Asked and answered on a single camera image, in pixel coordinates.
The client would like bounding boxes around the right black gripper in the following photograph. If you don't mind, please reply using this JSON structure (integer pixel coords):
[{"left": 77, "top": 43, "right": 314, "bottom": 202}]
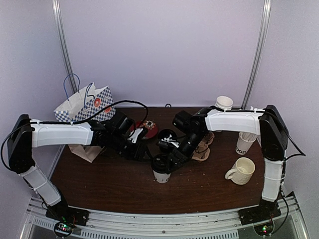
[{"left": 165, "top": 131, "right": 206, "bottom": 175}]

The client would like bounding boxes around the black plastic cup lid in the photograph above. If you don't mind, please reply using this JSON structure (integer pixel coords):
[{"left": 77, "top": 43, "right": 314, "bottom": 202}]
[{"left": 151, "top": 154, "right": 169, "bottom": 173}]

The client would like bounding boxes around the white paper coffee cup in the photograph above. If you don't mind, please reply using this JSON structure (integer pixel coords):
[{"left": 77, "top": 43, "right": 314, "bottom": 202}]
[{"left": 152, "top": 168, "right": 171, "bottom": 184}]

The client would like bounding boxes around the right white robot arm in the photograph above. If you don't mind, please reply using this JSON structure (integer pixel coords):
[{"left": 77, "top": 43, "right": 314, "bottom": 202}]
[{"left": 165, "top": 105, "right": 289, "bottom": 220}]

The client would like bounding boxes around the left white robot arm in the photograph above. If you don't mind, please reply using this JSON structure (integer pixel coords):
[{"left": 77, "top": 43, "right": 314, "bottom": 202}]
[{"left": 5, "top": 113, "right": 151, "bottom": 221}]

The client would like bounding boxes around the stack of black lids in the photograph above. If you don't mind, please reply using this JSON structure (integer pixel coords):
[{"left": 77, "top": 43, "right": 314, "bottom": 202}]
[{"left": 157, "top": 129, "right": 180, "bottom": 153}]

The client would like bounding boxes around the brown cardboard cup carrier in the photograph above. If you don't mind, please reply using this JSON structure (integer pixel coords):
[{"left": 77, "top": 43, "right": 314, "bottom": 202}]
[{"left": 191, "top": 131, "right": 215, "bottom": 162}]

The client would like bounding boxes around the red floral plate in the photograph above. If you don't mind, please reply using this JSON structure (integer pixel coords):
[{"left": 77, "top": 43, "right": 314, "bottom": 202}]
[{"left": 136, "top": 120, "right": 159, "bottom": 140}]

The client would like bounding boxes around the white ceramic mug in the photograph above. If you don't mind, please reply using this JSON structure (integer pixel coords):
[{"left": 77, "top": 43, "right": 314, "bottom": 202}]
[{"left": 224, "top": 157, "right": 256, "bottom": 185}]

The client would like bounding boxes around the blue checkered paper bag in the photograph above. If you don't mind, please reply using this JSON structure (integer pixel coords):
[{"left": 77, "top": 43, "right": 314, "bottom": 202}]
[{"left": 53, "top": 73, "right": 116, "bottom": 163}]

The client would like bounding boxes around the white cup holding straws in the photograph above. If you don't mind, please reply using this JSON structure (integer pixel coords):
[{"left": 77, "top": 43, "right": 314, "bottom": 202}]
[{"left": 235, "top": 132, "right": 257, "bottom": 155}]

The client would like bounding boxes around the stack of white paper cups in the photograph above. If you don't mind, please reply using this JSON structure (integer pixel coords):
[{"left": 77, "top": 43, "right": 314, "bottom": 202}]
[{"left": 215, "top": 96, "right": 233, "bottom": 110}]

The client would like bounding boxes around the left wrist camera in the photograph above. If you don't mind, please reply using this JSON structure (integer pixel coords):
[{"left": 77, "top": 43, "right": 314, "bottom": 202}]
[{"left": 128, "top": 127, "right": 148, "bottom": 143}]

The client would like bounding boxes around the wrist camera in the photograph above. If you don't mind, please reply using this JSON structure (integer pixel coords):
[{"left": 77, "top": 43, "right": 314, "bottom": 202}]
[
  {"left": 157, "top": 134, "right": 180, "bottom": 150},
  {"left": 128, "top": 127, "right": 148, "bottom": 143}
]

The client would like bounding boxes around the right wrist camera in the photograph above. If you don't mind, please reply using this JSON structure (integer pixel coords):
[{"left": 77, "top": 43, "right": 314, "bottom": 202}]
[{"left": 157, "top": 134, "right": 180, "bottom": 150}]

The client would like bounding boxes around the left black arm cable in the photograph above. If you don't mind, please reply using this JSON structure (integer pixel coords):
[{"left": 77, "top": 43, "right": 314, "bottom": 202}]
[{"left": 0, "top": 99, "right": 150, "bottom": 175}]

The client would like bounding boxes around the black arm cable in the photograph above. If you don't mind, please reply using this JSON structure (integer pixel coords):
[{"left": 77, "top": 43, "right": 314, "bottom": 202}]
[
  {"left": 264, "top": 109, "right": 307, "bottom": 160},
  {"left": 0, "top": 99, "right": 150, "bottom": 175}
]

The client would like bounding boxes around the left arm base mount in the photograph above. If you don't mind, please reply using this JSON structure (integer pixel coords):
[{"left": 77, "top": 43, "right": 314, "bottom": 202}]
[{"left": 45, "top": 208, "right": 89, "bottom": 238}]

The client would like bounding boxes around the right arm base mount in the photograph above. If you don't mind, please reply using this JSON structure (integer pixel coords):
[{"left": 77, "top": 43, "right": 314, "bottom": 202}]
[{"left": 238, "top": 206, "right": 281, "bottom": 237}]

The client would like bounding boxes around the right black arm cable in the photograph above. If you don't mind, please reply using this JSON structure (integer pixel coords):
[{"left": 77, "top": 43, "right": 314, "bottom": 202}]
[{"left": 264, "top": 109, "right": 307, "bottom": 160}]

